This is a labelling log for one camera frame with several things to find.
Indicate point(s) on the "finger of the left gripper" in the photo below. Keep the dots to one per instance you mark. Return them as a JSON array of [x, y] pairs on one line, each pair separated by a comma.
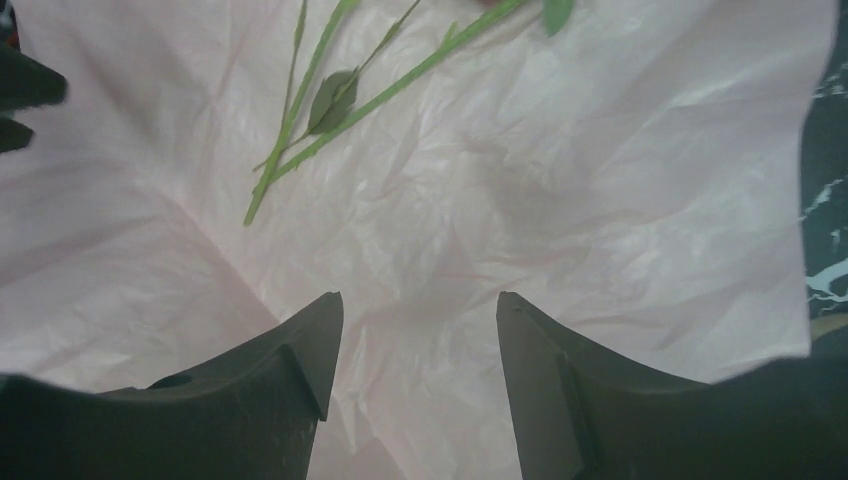
[[14, 136], [27, 83]]

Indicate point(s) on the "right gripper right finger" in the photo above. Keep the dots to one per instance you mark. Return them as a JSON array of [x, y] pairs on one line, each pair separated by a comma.
[[580, 410]]

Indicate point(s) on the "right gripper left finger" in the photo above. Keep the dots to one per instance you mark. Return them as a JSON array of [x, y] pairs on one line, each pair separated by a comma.
[[251, 412]]

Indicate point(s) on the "pink wrapping paper sheet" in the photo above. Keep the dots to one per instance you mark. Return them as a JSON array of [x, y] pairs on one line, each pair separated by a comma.
[[634, 176]]

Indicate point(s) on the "brown ribbon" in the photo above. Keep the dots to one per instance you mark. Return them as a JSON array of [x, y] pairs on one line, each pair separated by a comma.
[[827, 324]]

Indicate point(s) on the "pink rose flower bunch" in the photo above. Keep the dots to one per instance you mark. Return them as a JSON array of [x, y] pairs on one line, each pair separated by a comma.
[[317, 111]]

